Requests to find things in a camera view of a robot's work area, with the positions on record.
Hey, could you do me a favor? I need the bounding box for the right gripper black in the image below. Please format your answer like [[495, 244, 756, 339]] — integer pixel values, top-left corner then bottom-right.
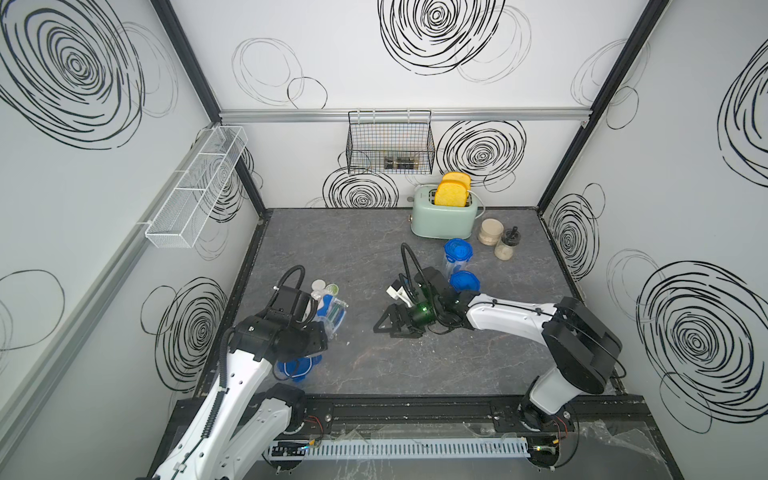
[[372, 301, 442, 337]]

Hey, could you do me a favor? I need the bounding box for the yellow sponge toast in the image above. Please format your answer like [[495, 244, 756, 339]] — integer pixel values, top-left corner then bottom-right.
[[442, 172, 472, 190], [434, 180, 469, 208]]

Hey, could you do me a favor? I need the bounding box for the yellow sponge toast back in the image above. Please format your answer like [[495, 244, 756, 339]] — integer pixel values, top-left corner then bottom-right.
[[442, 172, 472, 190]]

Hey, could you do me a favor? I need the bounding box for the blue comb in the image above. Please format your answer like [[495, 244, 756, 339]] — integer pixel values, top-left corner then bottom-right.
[[317, 294, 334, 317]]

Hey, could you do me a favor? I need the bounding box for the white slotted cable duct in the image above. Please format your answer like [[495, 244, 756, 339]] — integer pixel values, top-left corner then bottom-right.
[[264, 438, 530, 461]]

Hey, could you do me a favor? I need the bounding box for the beige round jar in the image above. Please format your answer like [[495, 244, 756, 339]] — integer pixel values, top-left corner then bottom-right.
[[478, 218, 505, 246]]

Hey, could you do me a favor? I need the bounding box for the small bottle black cap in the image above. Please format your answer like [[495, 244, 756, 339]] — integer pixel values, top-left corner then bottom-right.
[[494, 226, 521, 261]]

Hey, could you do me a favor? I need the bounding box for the clear container blue lid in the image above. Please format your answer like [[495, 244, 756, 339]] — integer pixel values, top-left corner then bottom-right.
[[449, 270, 481, 292], [444, 238, 474, 278]]

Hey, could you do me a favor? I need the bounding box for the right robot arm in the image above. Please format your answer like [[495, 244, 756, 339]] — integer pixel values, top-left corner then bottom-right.
[[373, 267, 622, 428]]

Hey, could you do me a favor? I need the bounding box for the mint green toaster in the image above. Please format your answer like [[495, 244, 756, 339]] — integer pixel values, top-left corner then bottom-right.
[[410, 184, 486, 240]]

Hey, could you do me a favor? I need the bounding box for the yellow sponge toast front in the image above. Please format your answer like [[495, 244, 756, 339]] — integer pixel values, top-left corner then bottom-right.
[[434, 180, 469, 208]]

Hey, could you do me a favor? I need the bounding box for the black wire wall basket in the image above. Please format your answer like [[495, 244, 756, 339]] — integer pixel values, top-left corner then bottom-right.
[[345, 109, 436, 175]]

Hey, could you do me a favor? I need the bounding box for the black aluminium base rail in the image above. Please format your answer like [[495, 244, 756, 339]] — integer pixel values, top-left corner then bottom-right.
[[169, 392, 651, 433]]

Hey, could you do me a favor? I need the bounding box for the white mesh wall shelf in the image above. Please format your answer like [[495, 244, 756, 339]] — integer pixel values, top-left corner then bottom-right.
[[145, 125, 247, 249]]

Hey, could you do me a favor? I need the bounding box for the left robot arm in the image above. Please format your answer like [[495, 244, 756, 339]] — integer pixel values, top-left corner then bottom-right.
[[151, 265, 328, 479]]

